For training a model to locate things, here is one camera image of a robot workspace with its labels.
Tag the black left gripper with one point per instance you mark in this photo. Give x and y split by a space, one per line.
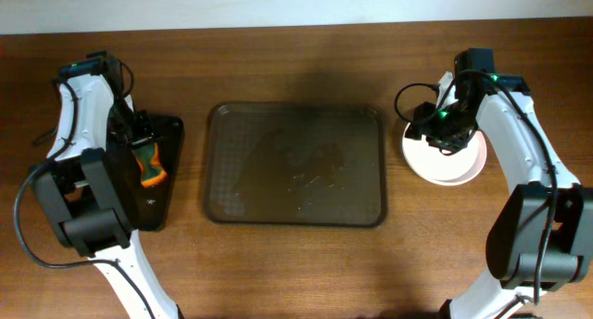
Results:
140 136

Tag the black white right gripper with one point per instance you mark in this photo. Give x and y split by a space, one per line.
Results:
442 140

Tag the orange and green sponge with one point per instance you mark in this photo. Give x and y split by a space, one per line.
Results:
152 172

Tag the white plate with sauce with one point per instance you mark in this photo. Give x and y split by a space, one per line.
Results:
437 168

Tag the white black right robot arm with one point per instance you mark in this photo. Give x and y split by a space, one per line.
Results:
542 238

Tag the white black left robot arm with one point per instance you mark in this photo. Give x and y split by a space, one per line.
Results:
108 177

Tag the black plastic tray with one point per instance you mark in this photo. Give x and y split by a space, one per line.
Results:
149 205

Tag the brown serving tray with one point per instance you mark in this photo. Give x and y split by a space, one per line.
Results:
296 164

